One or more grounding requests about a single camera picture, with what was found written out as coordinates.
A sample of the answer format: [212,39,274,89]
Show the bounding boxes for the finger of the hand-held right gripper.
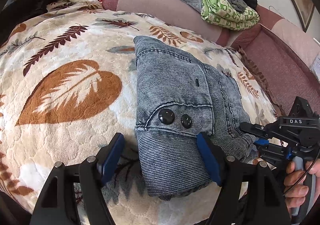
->
[254,138,291,168]
[239,122,271,138]

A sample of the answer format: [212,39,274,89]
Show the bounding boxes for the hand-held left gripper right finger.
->
[197,131,292,225]

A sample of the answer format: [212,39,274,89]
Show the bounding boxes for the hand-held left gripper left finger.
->
[30,133,126,225]

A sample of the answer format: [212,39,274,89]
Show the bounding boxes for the grey-blue denim pants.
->
[134,36,259,202]

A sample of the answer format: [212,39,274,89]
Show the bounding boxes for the person's right hand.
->
[283,160,320,216]

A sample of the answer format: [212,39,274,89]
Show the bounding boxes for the beige leaf print blanket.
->
[0,0,283,225]

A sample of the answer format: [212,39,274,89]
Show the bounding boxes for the pink and maroon sofa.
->
[102,0,320,127]

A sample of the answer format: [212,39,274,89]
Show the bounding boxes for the green patterned cloth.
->
[194,0,260,32]

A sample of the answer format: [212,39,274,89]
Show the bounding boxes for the grey garment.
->
[222,0,248,14]

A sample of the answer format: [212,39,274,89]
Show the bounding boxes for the black zip jacket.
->
[0,0,66,44]

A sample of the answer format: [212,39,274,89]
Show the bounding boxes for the black cable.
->
[283,151,320,195]

